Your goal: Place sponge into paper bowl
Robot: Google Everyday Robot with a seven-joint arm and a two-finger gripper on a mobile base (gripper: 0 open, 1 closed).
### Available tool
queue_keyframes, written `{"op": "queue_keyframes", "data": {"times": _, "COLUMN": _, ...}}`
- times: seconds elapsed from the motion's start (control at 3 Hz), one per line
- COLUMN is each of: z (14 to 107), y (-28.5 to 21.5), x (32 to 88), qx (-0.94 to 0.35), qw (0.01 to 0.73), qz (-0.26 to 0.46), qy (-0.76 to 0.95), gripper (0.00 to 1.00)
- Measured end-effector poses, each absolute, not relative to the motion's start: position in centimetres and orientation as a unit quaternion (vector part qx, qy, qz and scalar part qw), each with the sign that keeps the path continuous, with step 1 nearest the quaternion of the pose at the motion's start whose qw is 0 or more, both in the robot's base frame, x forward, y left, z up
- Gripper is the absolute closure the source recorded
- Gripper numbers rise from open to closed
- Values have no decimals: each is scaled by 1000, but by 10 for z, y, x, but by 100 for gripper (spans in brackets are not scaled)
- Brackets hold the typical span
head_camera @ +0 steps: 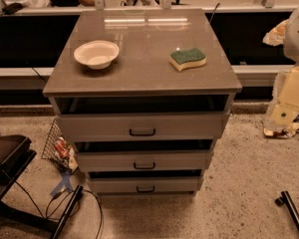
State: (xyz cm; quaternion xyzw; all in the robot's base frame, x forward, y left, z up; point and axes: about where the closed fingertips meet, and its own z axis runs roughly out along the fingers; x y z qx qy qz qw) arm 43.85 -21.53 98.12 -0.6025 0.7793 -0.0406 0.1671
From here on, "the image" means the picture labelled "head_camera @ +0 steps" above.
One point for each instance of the wire mesh basket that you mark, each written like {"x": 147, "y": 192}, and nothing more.
{"x": 49, "y": 153}

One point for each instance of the black stand leg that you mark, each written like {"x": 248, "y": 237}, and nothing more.
{"x": 285, "y": 199}
{"x": 67, "y": 212}

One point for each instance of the grey drawer cabinet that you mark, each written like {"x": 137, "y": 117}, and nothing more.
{"x": 141, "y": 80}

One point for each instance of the grey drawer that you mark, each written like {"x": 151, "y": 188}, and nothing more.
{"x": 129, "y": 127}
{"x": 145, "y": 185}
{"x": 143, "y": 161}

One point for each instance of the red snack packet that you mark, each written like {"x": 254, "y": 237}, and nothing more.
{"x": 61, "y": 146}

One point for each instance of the middle grey drawer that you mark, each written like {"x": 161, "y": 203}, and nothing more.
{"x": 143, "y": 161}

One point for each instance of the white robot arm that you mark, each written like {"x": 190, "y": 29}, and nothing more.
{"x": 291, "y": 40}

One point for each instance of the black stand leg left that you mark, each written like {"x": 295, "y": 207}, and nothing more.
{"x": 67, "y": 212}

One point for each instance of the bottom grey drawer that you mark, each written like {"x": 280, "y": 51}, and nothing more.
{"x": 145, "y": 185}

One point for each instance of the top grey drawer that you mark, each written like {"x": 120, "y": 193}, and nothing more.
{"x": 129, "y": 127}

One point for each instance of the blue tape cross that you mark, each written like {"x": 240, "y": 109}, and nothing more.
{"x": 64, "y": 185}

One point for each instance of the black stand leg right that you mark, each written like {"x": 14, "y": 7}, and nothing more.
{"x": 285, "y": 199}

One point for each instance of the white paper bowl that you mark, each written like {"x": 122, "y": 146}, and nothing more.
{"x": 97, "y": 54}

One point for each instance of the green yellow sponge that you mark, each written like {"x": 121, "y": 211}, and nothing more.
{"x": 187, "y": 59}

